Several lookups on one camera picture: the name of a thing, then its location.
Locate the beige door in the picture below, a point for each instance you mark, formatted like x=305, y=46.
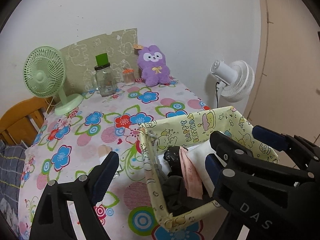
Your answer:
x=285, y=97

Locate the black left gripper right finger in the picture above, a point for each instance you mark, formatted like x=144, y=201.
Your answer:
x=255, y=193

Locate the pink packet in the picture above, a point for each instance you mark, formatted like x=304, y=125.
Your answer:
x=192, y=180

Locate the white towel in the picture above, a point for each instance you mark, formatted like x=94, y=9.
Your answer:
x=197, y=156

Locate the white standing fan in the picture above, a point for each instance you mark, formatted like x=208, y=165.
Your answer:
x=234, y=81

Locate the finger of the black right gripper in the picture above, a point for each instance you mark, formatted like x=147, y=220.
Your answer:
x=235, y=144
x=297, y=148

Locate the glass mason jar mug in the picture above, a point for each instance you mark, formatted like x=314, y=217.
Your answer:
x=104, y=80

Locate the black plastic bag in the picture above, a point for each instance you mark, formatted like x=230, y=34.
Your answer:
x=173, y=188

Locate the orange plush hang tag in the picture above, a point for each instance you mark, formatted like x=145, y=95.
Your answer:
x=137, y=47

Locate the green patterned backboard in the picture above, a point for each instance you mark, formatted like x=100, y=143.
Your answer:
x=80, y=58

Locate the cotton swab jar orange lid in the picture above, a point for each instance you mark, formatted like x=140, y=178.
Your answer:
x=129, y=76

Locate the yellow cartoon storage box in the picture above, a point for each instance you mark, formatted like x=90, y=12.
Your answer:
x=189, y=130

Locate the grey plaid pillow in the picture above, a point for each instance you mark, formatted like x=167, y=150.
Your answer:
x=12, y=163

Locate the green desk fan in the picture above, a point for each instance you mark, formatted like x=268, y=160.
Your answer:
x=44, y=74

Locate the purple plush bunny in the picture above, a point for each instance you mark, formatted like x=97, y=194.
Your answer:
x=152, y=63

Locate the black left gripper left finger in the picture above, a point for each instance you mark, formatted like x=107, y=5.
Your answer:
x=52, y=219

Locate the floral tablecloth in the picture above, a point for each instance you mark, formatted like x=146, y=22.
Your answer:
x=70, y=145

